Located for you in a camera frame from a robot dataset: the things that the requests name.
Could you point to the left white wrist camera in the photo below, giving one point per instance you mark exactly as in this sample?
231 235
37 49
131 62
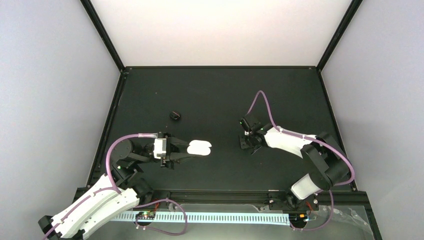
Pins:
160 148

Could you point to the left green circuit board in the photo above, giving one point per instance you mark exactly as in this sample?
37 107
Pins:
145 216

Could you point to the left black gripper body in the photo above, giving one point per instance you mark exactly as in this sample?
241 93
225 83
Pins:
166 162

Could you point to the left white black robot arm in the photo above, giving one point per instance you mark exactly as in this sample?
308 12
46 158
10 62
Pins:
122 187

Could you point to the black enclosure frame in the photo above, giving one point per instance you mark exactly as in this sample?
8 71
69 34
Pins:
210 99

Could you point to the white perforated cable duct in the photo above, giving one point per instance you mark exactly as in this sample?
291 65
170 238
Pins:
280 219

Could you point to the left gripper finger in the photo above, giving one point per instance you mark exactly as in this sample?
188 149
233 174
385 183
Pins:
180 158
177 144

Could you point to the green circuit board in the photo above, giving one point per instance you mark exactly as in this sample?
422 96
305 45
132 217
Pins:
301 217
145 216

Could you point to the black aluminium mounting rail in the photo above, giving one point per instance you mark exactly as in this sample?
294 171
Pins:
273 199

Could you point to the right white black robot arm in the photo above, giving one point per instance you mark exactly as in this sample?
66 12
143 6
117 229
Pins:
325 162

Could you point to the right green circuit board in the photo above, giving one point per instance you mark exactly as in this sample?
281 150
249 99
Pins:
301 217

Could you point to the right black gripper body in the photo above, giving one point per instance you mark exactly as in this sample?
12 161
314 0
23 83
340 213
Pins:
250 143

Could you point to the black earbuds charging case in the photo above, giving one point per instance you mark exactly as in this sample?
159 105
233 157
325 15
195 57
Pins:
174 115

